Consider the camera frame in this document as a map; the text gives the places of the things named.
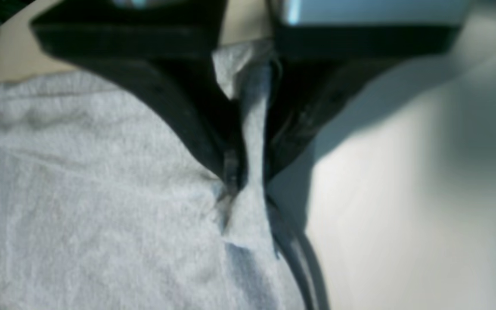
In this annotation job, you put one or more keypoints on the grey t-shirt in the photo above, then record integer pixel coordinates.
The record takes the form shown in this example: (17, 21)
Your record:
(103, 208)

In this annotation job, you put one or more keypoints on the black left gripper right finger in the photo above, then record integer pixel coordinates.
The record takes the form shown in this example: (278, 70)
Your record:
(328, 50)

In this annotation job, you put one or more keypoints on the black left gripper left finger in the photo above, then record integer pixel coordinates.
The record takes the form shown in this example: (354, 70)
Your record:
(161, 52)

